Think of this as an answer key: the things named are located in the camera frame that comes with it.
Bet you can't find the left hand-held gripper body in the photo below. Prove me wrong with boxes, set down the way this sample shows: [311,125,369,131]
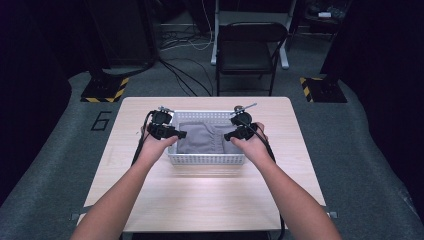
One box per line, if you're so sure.
[145,105,177,140]

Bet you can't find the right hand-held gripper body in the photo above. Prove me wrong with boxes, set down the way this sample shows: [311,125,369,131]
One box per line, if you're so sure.
[229,102,260,142]

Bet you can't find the grey pants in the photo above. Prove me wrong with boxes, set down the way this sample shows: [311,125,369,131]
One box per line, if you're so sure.
[176,121,243,155]

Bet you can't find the white plastic basket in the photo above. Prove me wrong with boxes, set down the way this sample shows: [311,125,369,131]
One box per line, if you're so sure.
[166,109,250,167]

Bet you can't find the person's right hand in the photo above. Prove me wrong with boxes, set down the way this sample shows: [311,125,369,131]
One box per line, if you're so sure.
[229,121,274,165]

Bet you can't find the person's left hand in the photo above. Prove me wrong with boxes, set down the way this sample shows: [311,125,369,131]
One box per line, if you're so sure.
[137,126,180,165]

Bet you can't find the striped black stand base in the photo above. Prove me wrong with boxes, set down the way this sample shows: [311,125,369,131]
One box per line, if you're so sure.
[298,76,348,104]
[80,76,130,104]

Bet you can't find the black folding chair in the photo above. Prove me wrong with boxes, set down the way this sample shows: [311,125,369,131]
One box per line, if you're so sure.
[214,21,290,98]
[210,0,300,71]

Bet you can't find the black equipment cabinet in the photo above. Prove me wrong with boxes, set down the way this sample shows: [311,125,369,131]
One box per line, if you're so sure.
[85,0,158,69]

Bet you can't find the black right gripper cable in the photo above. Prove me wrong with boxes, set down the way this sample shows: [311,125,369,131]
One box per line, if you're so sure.
[240,118,287,240]

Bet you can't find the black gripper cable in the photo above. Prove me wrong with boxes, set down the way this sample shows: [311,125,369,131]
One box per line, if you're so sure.
[240,118,287,240]
[130,110,157,240]

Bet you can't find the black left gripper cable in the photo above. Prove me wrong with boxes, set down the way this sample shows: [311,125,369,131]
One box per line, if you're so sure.
[130,110,157,240]

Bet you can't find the black floor cables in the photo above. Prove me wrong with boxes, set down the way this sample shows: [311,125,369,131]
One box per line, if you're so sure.
[156,29,215,98]

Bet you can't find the white floor cable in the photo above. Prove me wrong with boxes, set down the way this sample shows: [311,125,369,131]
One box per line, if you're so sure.
[186,0,215,52]

